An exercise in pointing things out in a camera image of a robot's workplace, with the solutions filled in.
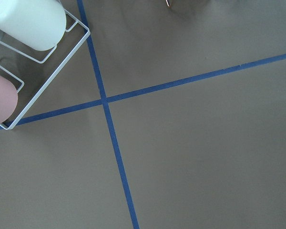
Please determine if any pink cup large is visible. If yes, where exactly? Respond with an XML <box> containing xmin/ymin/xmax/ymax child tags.
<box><xmin>0</xmin><ymin>76</ymin><xmax>18</xmax><ymax>123</ymax></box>

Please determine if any white wire cup rack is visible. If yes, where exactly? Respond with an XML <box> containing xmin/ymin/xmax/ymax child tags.
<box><xmin>0</xmin><ymin>10</ymin><xmax>90</xmax><ymax>130</ymax></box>

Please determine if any white cup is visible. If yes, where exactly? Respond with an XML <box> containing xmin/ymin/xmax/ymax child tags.
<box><xmin>0</xmin><ymin>0</ymin><xmax>66</xmax><ymax>51</ymax></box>

